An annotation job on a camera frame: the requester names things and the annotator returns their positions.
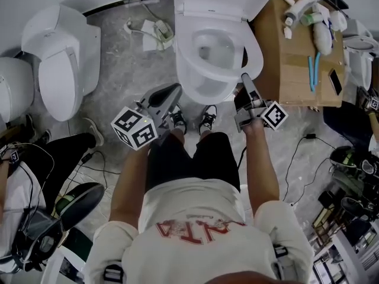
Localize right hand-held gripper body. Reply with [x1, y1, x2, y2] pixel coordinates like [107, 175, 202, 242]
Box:
[233, 99, 290, 133]

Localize white paper sheet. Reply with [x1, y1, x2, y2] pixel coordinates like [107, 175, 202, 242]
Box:
[140, 18, 162, 52]

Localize smartphone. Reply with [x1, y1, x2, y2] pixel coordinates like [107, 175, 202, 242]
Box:
[328, 69, 343, 96]

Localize black power adapter cable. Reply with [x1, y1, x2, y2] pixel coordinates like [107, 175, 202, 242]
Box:
[59, 149, 122, 201]
[280, 133, 335, 206]

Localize white printed t-shirt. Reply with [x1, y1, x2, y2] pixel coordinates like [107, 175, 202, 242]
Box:
[85, 177, 314, 284]

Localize small white box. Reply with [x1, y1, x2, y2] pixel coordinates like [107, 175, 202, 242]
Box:
[312, 3, 330, 19]

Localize person's right sneaker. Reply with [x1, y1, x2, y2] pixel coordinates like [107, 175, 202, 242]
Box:
[198, 104, 217, 135]

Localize person's left sneaker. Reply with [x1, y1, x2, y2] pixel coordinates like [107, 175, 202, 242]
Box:
[169, 104, 187, 134]

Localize person's right forearm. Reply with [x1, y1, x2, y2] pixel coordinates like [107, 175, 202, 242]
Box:
[242, 119, 281, 215]

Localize person's left forearm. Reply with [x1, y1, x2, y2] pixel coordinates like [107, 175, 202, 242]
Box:
[109, 142, 155, 227]

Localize person's sneaker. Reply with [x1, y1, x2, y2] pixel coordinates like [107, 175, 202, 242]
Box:
[198, 104, 217, 135]
[169, 104, 187, 134]

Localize metal wire rack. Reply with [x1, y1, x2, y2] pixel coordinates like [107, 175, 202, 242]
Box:
[312, 188, 341, 240]

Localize large white tube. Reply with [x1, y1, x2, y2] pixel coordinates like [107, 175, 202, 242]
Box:
[284, 0, 322, 20]

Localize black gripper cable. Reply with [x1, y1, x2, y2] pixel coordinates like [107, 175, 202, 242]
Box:
[235, 146, 248, 172]

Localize grey harness strap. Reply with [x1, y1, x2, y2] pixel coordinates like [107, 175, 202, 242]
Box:
[103, 262, 124, 282]
[274, 246, 290, 280]

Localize white power strip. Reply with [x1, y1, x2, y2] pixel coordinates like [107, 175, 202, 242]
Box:
[153, 20, 174, 43]

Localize brown cardboard box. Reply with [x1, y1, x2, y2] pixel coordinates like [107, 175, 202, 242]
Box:
[251, 0, 346, 108]

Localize white tank toilet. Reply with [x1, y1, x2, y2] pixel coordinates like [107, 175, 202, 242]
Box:
[21, 4, 101, 122]

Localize green white tube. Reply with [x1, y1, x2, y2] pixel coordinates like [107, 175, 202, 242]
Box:
[300, 12, 322, 27]

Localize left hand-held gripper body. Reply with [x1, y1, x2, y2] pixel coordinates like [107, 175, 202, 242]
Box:
[111, 98, 173, 151]

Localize rounded white toilet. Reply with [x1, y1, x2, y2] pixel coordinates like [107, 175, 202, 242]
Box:
[0, 56, 34, 124]

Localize another person's forearm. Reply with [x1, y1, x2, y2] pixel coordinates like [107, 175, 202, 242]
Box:
[0, 158, 15, 207]

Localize black shorts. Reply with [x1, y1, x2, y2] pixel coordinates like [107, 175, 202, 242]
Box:
[147, 131, 241, 193]

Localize person's left leg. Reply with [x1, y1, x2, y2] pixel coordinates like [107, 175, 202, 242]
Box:
[169, 126, 187, 143]

